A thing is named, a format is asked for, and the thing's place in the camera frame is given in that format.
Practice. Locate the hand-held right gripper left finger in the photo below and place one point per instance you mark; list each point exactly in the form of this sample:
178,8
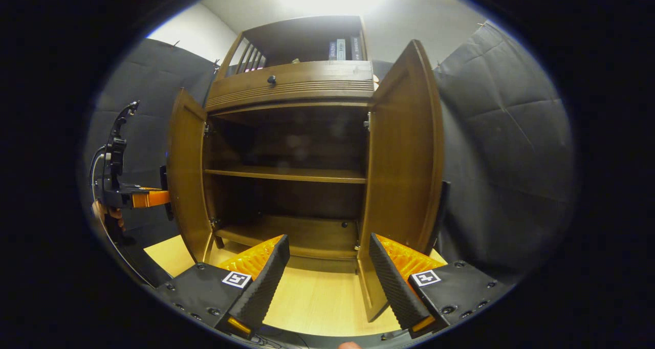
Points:
263,282

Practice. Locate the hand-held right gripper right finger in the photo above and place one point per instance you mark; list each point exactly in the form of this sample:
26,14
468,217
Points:
394,282

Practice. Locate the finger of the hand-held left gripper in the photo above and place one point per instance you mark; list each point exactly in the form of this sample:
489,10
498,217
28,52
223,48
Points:
151,198

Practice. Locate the wooden shoe cabinet door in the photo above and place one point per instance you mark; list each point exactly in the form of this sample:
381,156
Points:
404,159
187,175

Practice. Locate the wooden double-door shoe cabinet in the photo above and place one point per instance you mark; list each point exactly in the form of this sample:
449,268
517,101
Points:
291,88

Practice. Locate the wooden inner cabinet shelf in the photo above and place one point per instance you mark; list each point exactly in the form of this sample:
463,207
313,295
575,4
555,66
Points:
286,174

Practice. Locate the wooden cabinet drawer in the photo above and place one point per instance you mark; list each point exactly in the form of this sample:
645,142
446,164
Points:
317,78

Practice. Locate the black backdrop cloth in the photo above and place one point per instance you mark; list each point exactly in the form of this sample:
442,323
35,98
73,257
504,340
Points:
501,149

